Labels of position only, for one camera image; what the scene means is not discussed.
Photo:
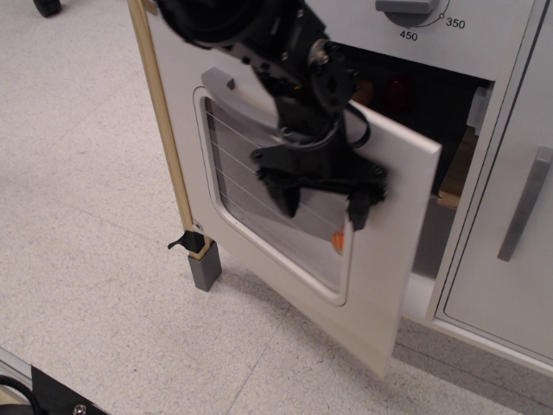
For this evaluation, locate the toy bread loaf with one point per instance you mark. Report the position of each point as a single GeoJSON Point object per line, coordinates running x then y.
{"type": "Point", "coordinates": [365, 92]}

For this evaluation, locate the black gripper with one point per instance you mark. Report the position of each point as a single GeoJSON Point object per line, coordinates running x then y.
{"type": "Point", "coordinates": [332, 167]}

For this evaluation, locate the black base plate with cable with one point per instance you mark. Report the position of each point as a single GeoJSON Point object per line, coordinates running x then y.
{"type": "Point", "coordinates": [42, 394]}

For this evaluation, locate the grey oven temperature knob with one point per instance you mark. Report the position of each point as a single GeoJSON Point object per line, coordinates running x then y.
{"type": "Point", "coordinates": [406, 13]}

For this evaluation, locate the dark red toy dome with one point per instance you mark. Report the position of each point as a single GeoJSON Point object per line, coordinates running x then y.
{"type": "Point", "coordinates": [399, 94]}

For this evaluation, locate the silver cupboard door handle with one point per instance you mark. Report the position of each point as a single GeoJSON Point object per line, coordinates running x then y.
{"type": "Point", "coordinates": [526, 203]}

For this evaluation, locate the white cupboard door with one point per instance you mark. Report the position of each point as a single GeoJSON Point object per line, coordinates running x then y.
{"type": "Point", "coordinates": [511, 302]}

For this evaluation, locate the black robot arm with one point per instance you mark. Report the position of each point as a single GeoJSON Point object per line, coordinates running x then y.
{"type": "Point", "coordinates": [287, 48]}

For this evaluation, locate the grey cabinet leg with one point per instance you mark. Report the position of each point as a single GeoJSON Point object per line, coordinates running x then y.
{"type": "Point", "coordinates": [207, 270]}

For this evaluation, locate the toy salmon sushi piece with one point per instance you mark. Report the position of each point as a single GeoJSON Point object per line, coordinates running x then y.
{"type": "Point", "coordinates": [338, 240]}

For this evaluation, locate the white oven door with window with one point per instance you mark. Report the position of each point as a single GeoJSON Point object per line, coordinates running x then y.
{"type": "Point", "coordinates": [216, 107]}

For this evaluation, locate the grey oven shelf tray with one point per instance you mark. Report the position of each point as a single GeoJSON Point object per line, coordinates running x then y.
{"type": "Point", "coordinates": [443, 97]}

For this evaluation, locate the black caster wheel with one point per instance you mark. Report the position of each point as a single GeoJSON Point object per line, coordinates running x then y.
{"type": "Point", "coordinates": [48, 8]}

